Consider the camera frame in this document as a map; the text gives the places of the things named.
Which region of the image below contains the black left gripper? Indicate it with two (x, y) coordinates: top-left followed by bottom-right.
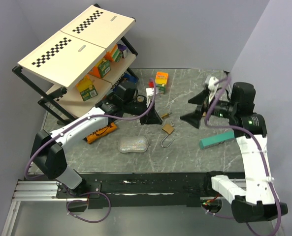
(123, 96), (162, 125)

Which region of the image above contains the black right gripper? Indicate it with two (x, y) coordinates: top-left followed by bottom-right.
(180, 89), (237, 129)

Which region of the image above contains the large brass padlock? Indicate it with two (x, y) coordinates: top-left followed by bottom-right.
(161, 121), (175, 148)

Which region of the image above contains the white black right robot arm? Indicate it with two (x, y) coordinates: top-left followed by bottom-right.
(180, 77), (288, 223)

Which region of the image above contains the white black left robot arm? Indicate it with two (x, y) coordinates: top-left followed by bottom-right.
(29, 81), (162, 198)

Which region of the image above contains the teal rectangular box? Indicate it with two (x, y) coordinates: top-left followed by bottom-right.
(199, 131), (235, 149)

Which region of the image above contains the orange snack bag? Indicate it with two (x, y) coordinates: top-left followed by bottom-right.
(86, 122), (118, 144)

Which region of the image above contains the orange green box on table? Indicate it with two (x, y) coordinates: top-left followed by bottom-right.
(155, 71), (169, 94)

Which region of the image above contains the yellow green box lower shelf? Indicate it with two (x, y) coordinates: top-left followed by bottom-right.
(76, 75), (98, 101)

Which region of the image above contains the orange green box middle shelf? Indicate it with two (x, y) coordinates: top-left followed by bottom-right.
(89, 58), (111, 78)

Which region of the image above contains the orange green box upper right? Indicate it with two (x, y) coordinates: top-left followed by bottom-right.
(105, 45), (123, 62)

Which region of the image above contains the purple white small box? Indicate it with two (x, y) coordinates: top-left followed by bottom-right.
(117, 44), (129, 59)

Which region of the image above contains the cream black two-tier shelf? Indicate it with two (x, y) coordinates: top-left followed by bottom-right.
(12, 4), (137, 125)

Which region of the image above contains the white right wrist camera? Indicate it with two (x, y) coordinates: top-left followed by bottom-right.
(205, 75), (220, 104)

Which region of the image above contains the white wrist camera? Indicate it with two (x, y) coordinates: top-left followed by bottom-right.
(205, 75), (220, 104)
(146, 88), (158, 107)

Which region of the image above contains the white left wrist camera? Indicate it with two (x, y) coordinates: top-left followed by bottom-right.
(146, 88), (158, 107)

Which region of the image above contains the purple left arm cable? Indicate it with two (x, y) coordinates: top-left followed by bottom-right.
(24, 78), (158, 180)

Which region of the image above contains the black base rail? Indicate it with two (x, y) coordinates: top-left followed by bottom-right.
(56, 171), (218, 209)

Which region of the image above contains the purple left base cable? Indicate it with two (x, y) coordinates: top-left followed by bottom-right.
(66, 191), (112, 224)

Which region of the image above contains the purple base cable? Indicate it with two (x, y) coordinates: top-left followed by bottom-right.
(201, 196), (235, 220)
(66, 191), (112, 224)

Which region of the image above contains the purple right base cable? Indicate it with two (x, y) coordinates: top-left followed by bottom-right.
(201, 196), (235, 220)

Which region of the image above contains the aluminium table frame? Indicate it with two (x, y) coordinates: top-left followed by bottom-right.
(1, 68), (284, 236)

